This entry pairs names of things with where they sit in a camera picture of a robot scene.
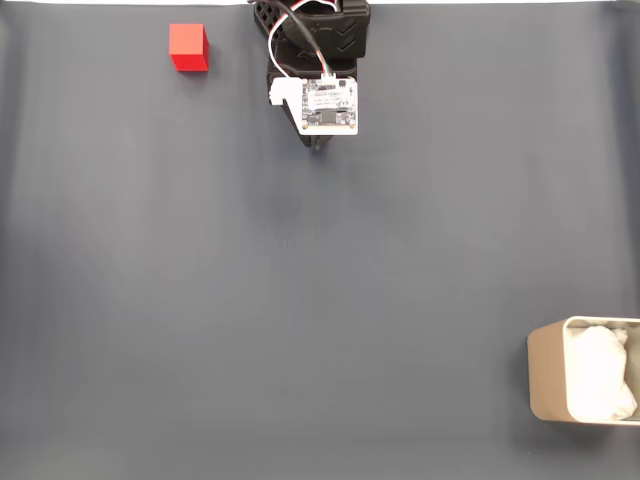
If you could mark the white crumpled cloth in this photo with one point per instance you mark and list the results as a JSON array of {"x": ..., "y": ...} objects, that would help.
[{"x": 597, "y": 372}]

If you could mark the red cube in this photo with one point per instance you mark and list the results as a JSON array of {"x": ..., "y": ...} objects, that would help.
[{"x": 187, "y": 42}]

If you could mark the beige open-top box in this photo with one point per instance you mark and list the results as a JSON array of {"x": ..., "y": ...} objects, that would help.
[{"x": 546, "y": 375}]

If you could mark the dark grey table mat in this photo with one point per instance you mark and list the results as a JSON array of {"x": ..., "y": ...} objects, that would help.
[{"x": 250, "y": 300}]

